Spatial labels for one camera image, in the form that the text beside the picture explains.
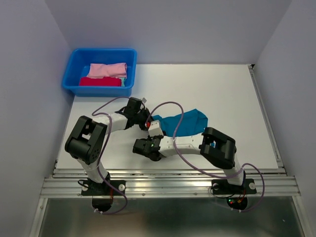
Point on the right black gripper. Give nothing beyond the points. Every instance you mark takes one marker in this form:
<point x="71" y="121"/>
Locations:
<point x="150" y="138"/>

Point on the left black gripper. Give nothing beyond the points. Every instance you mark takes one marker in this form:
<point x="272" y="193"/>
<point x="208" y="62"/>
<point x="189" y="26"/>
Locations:
<point x="144" y="111"/>

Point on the teal t shirt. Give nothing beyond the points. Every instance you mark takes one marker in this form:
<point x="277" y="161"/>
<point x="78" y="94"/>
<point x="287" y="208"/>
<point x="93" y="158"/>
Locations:
<point x="193" y="122"/>

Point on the blue plastic bin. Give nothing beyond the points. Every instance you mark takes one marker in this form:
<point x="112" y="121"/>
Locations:
<point x="79" y="64"/>

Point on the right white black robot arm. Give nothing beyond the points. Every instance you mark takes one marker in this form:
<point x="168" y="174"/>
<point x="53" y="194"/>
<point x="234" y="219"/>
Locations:
<point x="216" y="147"/>

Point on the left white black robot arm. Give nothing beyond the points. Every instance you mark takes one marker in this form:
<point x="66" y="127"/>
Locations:
<point x="87" y="140"/>

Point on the light teal folded shirt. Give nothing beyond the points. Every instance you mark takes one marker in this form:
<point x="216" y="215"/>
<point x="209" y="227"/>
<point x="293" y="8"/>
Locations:
<point x="123" y="79"/>

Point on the pink folded t shirt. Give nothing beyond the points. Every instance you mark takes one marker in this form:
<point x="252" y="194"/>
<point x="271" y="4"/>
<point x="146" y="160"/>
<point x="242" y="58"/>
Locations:
<point x="107" y="70"/>

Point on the red folded t shirt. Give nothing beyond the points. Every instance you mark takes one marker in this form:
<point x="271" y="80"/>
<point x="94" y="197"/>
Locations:
<point x="104" y="81"/>

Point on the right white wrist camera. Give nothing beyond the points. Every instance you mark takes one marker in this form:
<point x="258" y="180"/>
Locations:
<point x="154" y="128"/>

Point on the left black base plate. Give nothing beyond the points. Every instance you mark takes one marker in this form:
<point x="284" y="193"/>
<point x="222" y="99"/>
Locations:
<point x="118" y="187"/>

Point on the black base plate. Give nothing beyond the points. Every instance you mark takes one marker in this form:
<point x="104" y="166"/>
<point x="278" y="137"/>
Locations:
<point x="118" y="187"/>
<point x="222" y="187"/>

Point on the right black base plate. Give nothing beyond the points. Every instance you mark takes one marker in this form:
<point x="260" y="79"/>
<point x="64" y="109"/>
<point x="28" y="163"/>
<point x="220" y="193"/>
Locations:
<point x="222" y="187"/>

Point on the aluminium rail frame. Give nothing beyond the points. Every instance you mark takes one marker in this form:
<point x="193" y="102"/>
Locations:
<point x="167" y="198"/>

